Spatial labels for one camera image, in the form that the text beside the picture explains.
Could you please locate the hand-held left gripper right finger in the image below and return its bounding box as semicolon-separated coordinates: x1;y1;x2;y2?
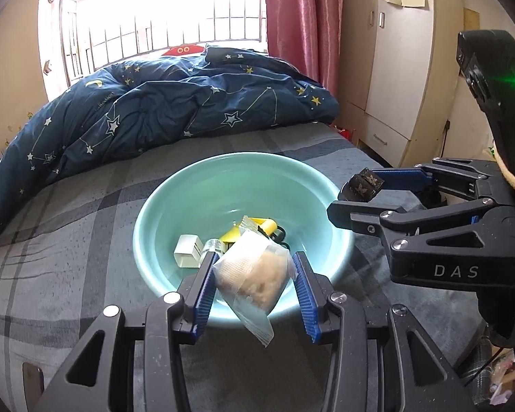
291;251;470;412

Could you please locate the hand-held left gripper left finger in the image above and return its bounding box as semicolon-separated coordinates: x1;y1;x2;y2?
34;251;221;412

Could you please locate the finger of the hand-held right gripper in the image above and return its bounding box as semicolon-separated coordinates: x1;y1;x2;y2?
371;157;505;207
326;199;515;286

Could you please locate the brown key fob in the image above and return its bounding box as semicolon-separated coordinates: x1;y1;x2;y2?
338;167;386;204

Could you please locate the small white carton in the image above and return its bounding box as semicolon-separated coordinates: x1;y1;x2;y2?
174;234;204;269

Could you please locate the white cream jar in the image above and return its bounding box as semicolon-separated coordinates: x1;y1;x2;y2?
199;238;228;262

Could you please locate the clear bag of yellow sponge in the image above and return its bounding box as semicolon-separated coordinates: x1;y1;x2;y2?
211;217;295;347

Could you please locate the black cord bundle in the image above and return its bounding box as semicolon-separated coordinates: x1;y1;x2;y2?
271;225;290;250

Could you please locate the yellow plastic scoop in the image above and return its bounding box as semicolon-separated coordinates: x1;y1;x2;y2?
220;217;279;245

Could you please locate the teal plastic basin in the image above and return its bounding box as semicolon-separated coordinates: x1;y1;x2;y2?
133;152;355;327

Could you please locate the beige wardrobe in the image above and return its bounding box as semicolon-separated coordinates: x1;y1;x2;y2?
337;0;462;168

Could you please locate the grey plaid bed sheet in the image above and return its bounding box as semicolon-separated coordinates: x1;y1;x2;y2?
0;122;490;412

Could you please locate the pink curtain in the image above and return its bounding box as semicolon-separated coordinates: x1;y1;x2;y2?
264;0;346;95

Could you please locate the black smartphone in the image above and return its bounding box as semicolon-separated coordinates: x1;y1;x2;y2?
22;361;45;406

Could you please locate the navy star-print duvet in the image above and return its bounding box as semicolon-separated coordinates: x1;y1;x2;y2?
0;45;341;250

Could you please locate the red cushion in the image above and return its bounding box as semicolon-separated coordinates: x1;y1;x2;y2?
161;43;207;57

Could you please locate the metal window railing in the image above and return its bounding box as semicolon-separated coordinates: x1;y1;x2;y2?
47;0;269;89

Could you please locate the brown wall poster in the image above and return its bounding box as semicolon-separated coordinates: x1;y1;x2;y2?
462;7;480;33

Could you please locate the black power cable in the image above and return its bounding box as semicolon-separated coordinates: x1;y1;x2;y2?
438;121;452;159

